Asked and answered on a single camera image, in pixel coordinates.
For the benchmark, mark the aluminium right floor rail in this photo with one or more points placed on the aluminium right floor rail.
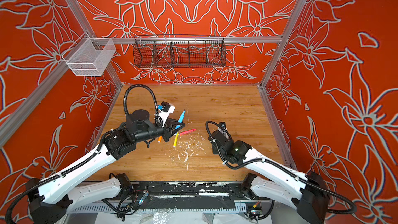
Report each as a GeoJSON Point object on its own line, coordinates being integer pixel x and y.
{"type": "Point", "coordinates": [285, 153]}

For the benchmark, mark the white wire basket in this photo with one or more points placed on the white wire basket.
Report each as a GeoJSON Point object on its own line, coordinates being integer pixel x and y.
{"type": "Point", "coordinates": [89, 59]}

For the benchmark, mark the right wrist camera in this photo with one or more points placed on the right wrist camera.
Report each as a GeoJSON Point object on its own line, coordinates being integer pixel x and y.
{"type": "Point", "coordinates": [222, 125]}

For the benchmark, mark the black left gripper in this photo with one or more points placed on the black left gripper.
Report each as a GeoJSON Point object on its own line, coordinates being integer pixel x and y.
{"type": "Point", "coordinates": [169, 129]}

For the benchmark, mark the yellow marker pen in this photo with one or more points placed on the yellow marker pen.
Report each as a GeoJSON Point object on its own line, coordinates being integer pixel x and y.
{"type": "Point", "coordinates": [175, 140]}

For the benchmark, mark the black wire basket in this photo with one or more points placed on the black wire basket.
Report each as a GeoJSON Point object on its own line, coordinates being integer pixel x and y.
{"type": "Point", "coordinates": [180, 51]}

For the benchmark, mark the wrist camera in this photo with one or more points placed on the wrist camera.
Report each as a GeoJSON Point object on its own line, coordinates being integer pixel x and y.
{"type": "Point", "coordinates": [222, 125]}
{"type": "Point", "coordinates": [164, 110]}

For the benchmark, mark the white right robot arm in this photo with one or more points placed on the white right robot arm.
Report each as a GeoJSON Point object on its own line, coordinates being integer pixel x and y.
{"type": "Point", "coordinates": [306, 193]}

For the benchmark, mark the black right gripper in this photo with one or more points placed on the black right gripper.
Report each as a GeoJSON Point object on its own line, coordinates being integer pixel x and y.
{"type": "Point", "coordinates": [214, 150]}

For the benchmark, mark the pink marker pen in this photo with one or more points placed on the pink marker pen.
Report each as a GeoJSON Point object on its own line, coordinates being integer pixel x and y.
{"type": "Point", "coordinates": [187, 132]}

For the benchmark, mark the blue marker pen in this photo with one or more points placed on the blue marker pen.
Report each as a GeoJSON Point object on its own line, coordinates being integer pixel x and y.
{"type": "Point", "coordinates": [180, 120]}

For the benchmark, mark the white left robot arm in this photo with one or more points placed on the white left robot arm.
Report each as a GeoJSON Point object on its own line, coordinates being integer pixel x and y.
{"type": "Point", "coordinates": [55, 197]}

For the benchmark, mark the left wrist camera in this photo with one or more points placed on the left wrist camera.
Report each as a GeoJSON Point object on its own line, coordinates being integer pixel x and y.
{"type": "Point", "coordinates": [164, 110]}

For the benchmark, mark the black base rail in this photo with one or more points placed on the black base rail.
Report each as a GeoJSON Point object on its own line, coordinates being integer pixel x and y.
{"type": "Point", "coordinates": [210, 196]}

